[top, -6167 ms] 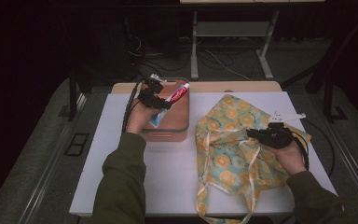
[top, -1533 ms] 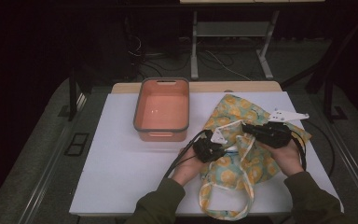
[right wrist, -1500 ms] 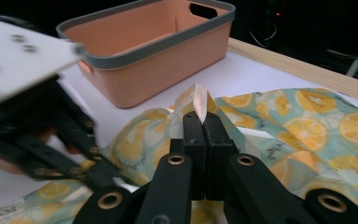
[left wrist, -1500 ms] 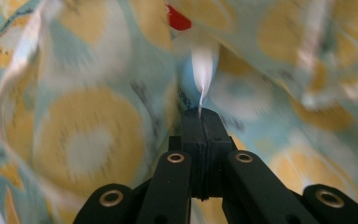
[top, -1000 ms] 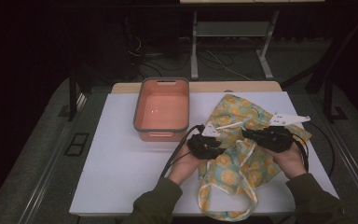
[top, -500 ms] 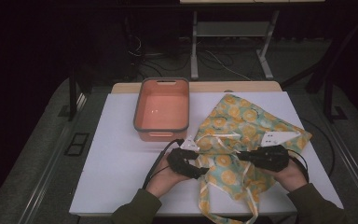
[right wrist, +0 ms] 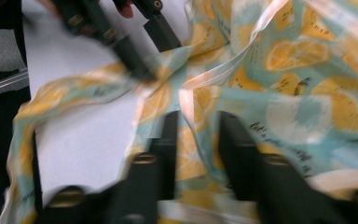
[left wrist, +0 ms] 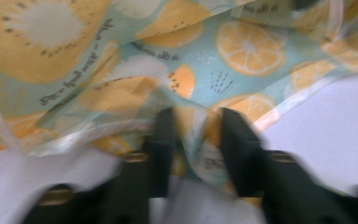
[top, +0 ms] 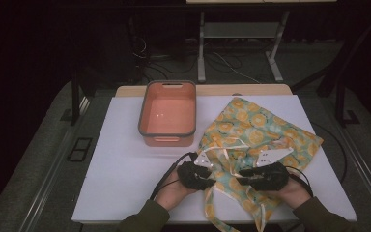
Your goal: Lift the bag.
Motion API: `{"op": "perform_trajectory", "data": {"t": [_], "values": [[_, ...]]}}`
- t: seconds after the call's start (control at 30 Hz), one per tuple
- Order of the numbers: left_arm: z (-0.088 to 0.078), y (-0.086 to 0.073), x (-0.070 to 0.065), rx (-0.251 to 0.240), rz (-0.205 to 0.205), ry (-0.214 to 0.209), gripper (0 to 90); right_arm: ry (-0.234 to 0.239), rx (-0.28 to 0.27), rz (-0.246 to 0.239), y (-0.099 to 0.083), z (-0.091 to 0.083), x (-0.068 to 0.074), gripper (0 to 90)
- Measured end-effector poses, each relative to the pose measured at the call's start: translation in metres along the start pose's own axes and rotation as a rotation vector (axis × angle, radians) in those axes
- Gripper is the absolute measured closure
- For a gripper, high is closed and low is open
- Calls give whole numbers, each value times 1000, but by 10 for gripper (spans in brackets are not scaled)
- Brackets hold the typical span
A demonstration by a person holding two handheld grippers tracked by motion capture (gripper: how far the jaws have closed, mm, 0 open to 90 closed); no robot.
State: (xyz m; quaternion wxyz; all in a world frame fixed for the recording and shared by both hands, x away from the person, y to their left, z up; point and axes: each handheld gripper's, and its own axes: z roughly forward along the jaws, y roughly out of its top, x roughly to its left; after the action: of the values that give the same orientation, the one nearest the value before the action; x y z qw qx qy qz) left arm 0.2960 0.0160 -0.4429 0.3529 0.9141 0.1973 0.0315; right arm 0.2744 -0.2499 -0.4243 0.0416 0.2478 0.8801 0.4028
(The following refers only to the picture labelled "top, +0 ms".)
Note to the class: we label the grey metal desk frame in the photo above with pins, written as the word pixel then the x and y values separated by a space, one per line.
pixel 238 30

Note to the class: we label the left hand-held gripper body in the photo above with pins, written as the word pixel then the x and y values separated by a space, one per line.
pixel 190 175

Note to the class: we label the black floor outlet plate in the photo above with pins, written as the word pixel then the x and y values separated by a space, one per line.
pixel 79 149

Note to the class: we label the orange plastic bin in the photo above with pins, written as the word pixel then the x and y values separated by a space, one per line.
pixel 169 112

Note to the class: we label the white board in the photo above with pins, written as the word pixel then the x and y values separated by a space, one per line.
pixel 116 161

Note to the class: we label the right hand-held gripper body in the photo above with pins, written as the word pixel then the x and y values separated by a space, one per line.
pixel 272 177

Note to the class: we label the person's right hand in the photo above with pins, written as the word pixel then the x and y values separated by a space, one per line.
pixel 291 193

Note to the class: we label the orange slice print cloth bag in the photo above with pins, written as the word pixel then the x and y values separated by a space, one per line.
pixel 254 129

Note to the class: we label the wooden table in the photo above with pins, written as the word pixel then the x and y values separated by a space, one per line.
pixel 257 89

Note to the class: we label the person's left hand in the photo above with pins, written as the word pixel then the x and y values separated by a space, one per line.
pixel 174 193

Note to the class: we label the black metal stand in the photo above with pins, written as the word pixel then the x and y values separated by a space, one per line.
pixel 75 96
pixel 339 80

